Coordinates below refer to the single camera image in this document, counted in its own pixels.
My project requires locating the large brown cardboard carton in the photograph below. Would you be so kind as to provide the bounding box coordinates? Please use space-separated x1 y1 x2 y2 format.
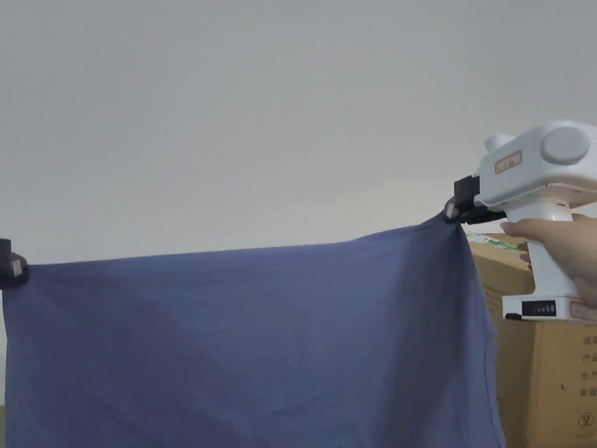
489 293 597 448

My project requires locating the person's right hand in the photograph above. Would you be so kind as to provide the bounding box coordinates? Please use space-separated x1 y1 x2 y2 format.
499 213 597 305

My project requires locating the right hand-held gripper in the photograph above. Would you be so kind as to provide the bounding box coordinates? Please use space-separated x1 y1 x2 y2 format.
443 120 597 323

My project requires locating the dark blue shirt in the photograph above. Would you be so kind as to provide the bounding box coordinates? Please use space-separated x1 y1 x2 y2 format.
2 215 508 448

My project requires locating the small brown carton green label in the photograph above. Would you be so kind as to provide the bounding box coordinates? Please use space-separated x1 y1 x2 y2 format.
466 233 537 324

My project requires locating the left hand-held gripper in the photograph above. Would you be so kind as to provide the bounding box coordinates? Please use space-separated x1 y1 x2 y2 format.
0 238 30 290

